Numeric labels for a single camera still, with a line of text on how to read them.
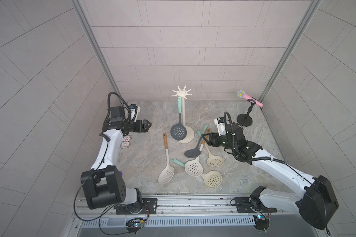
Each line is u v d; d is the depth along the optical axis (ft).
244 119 3.44
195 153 2.89
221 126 2.28
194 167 2.71
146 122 2.41
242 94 3.05
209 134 2.27
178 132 2.78
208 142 2.28
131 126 2.25
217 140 2.23
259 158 1.72
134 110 2.23
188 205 2.37
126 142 3.00
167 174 2.65
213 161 2.78
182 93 2.26
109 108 2.05
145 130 2.37
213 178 2.58
